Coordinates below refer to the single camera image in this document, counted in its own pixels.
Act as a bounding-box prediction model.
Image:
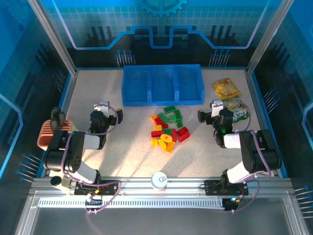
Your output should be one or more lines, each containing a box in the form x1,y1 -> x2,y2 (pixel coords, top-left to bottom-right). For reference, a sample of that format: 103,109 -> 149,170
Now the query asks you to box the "yellow lego disc brick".
157,134 -> 173,150

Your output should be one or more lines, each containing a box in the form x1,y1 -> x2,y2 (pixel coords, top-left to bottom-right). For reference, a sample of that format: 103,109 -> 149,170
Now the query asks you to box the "green snack bag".
221,96 -> 251,124

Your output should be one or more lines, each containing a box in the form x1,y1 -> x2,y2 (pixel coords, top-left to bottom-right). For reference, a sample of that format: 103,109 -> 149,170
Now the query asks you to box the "yellow snack bag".
212,78 -> 242,100

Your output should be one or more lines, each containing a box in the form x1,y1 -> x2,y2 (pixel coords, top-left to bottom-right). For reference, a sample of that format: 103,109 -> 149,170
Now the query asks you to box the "blue three-compartment bin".
121,64 -> 205,107

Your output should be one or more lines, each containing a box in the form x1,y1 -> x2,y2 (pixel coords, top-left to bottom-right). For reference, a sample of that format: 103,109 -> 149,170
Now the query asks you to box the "orange ribbed basket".
37,119 -> 75,151

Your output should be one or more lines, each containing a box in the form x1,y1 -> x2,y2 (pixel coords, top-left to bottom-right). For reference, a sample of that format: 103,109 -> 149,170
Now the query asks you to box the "white round cap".
151,172 -> 168,191

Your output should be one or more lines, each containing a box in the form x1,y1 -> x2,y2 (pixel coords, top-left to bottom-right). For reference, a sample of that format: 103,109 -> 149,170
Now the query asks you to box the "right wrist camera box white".
210,99 -> 226,117

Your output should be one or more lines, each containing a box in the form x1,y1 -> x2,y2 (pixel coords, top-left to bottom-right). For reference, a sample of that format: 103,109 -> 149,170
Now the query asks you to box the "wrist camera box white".
93,100 -> 110,116
210,99 -> 226,117

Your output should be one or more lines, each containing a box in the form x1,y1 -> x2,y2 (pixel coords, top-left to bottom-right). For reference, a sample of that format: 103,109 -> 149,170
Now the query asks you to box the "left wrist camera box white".
93,100 -> 110,116

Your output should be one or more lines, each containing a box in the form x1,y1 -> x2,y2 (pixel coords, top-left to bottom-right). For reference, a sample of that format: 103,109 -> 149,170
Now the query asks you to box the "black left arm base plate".
74,180 -> 120,196

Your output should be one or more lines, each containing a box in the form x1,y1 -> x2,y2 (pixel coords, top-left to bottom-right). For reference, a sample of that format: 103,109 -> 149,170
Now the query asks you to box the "aluminium frame rail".
29,176 -> 294,197

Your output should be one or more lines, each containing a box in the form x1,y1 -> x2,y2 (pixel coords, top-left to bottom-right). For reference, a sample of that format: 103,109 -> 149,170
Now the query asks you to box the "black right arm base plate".
204,180 -> 249,196

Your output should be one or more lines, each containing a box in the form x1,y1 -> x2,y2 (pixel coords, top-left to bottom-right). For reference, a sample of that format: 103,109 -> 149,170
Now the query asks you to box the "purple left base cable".
84,180 -> 122,215

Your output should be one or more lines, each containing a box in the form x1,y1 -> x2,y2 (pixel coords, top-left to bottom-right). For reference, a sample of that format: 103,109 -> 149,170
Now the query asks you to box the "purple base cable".
224,179 -> 261,214
84,180 -> 122,215

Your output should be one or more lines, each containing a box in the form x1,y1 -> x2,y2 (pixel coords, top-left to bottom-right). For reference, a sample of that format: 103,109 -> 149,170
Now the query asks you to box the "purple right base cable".
224,179 -> 261,214

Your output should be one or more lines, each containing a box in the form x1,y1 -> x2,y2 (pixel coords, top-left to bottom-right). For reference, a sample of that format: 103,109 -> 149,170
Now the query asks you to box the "white slotted cable duct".
38,197 -> 225,209

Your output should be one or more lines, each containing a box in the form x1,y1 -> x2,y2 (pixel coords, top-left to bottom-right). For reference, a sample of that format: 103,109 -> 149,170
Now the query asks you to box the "aluminium frame post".
245,0 -> 295,76
27,0 -> 78,75

